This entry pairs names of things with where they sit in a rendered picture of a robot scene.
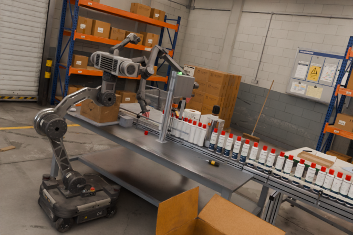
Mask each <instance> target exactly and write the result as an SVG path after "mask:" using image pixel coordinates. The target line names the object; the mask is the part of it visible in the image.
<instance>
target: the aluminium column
mask: <svg viewBox="0 0 353 235"><path fill-rule="evenodd" d="M177 74H179V72H178V71H174V70H173V71H172V76H175V77H176V75H177ZM174 83H175V79H172V78H171V80H170V85H169V89H172V90H173V88H174ZM173 99H174V95H172V92H170V91H168V96H167V101H166V104H165V109H164V115H163V120H162V125H161V130H160V135H159V141H161V142H164V141H165V137H166V134H167V129H168V124H169V119H170V114H171V109H172V103H173Z"/></svg>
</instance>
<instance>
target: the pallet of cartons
mask: <svg viewBox="0 0 353 235"><path fill-rule="evenodd" d="M183 70H184V71H185V72H187V73H188V74H189V75H190V76H192V77H194V78H195V80H194V81H195V82H197V83H198V84H199V88H198V89H193V91H192V94H195V96H194V97H192V98H191V99H190V100H189V102H188V103H186V107H185V109H192V110H196V111H199V112H200V113H201V115H207V114H212V110H213V106H214V105H218V106H220V112H219V114H218V116H219V118H218V119H221V120H224V121H225V123H224V127H223V131H225V132H227V133H230V131H231V128H230V123H231V117H232V115H233V111H234V107H235V102H236V98H237V94H238V90H239V87H240V82H241V78H242V76H239V75H236V74H231V73H227V72H223V71H218V70H214V69H208V68H203V67H198V66H193V65H186V64H184V68H183Z"/></svg>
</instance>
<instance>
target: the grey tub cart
mask: <svg viewBox="0 0 353 235"><path fill-rule="evenodd" d="M146 87H150V88H154V89H151V90H145V97H144V98H145V99H149V100H150V101H151V105H148V107H150V108H153V109H156V110H158V111H161V112H163V110H164V109H165V104H166V101H167V96H168V91H164V90H160V89H159V88H156V87H152V86H148V85H146ZM180 98H182V97H177V96H174V99H173V103H174V102H176V104H177V105H178V104H179V101H180Z"/></svg>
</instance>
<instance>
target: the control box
mask: <svg viewBox="0 0 353 235"><path fill-rule="evenodd" d="M194 80H195V78H194V77H192V76H186V75H180V74H177V75H176V78H175V83H174V88H173V93H172V95H174V96H177V97H185V98H191V95H192V90H193V85H194Z"/></svg>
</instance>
